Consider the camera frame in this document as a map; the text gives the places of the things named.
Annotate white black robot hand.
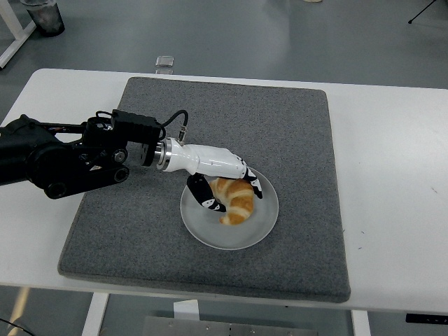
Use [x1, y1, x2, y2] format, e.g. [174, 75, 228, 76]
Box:
[164, 141, 265, 214]

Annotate golden croissant bread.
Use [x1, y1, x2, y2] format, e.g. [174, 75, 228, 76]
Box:
[209, 177, 256, 226]

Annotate pale grey round plate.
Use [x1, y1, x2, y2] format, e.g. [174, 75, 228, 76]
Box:
[180, 162, 280, 251]

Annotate grey metal plate with screws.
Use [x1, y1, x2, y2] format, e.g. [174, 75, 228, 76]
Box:
[142, 316, 318, 336]

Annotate grey felt mat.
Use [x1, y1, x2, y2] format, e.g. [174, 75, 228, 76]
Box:
[57, 76, 351, 304]

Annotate white paper label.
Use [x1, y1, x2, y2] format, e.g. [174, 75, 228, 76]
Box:
[173, 300, 200, 321]

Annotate white table leg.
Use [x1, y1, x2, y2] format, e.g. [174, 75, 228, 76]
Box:
[81, 292, 110, 336]
[351, 309, 372, 336]

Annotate black trash bin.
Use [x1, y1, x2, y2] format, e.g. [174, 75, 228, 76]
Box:
[20, 0, 66, 38]

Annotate black tripod leg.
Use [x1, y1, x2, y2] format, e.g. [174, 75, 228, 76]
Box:
[407, 0, 448, 25]

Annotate black table control panel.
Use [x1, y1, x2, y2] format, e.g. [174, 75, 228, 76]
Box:
[405, 313, 448, 325]

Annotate white furniture frame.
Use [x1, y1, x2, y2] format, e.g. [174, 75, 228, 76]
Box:
[0, 0, 38, 70]

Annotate thin black floor cable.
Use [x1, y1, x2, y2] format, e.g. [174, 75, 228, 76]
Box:
[0, 316, 36, 336]

